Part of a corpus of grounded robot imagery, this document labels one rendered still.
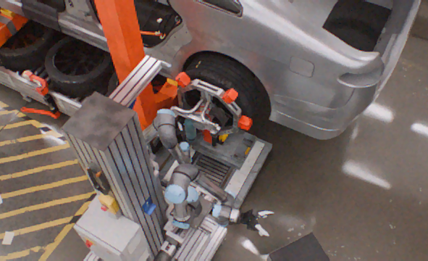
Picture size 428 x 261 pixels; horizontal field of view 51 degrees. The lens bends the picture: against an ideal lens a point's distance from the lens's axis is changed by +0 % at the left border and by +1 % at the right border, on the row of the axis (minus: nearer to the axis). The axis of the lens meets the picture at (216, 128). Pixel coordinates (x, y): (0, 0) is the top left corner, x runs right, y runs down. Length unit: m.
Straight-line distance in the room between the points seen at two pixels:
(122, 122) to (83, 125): 0.17
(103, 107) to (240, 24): 1.24
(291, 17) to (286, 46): 0.18
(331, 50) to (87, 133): 1.58
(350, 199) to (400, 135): 0.90
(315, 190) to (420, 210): 0.91
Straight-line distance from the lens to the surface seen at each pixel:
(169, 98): 3.78
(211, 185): 2.68
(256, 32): 2.97
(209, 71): 3.33
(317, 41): 2.88
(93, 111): 2.13
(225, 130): 3.60
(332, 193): 4.19
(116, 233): 2.69
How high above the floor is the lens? 3.68
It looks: 56 degrees down
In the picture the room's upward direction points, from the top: 2 degrees counter-clockwise
